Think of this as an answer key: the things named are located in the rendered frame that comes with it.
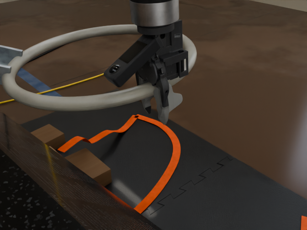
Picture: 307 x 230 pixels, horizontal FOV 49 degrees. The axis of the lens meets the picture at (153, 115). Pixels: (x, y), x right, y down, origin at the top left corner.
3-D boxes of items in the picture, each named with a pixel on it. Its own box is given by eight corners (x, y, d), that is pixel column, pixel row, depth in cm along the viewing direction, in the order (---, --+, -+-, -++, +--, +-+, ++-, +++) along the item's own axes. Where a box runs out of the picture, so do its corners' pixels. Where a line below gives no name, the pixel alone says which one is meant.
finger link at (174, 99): (189, 119, 72) (182, 78, 69) (167, 129, 69) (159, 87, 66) (181, 116, 75) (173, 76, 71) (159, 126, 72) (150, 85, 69)
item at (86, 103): (-29, 127, 66) (-35, 114, 65) (30, 42, 108) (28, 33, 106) (217, 98, 67) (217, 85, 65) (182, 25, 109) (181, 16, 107)
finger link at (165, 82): (173, 106, 67) (165, 64, 64) (167, 109, 67) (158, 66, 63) (160, 102, 71) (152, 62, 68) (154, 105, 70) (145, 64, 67)
